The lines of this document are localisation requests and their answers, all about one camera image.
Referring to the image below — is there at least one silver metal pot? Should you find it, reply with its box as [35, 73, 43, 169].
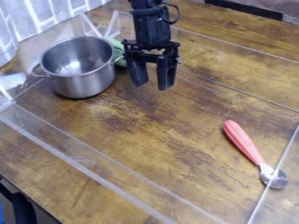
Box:
[31, 36, 120, 99]

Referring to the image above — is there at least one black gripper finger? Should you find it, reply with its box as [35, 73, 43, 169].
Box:
[156, 56, 178, 91]
[127, 58, 148, 87]

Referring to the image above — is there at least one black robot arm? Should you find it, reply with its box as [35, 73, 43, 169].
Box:
[123, 0, 180, 90]

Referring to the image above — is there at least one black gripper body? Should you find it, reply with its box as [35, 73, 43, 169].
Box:
[123, 5, 180, 66]

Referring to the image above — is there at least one red handled metal spoon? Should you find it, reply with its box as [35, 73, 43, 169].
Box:
[223, 120, 289, 189]

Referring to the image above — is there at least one black bar at back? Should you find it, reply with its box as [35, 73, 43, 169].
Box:
[204, 0, 283, 21]

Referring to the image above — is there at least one clear acrylic enclosure wall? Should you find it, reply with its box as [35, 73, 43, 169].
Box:
[0, 10, 299, 224]

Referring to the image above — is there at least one green object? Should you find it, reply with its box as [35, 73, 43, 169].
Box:
[107, 38, 127, 67]

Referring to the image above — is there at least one black cable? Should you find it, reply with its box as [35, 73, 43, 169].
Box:
[160, 1, 182, 25]

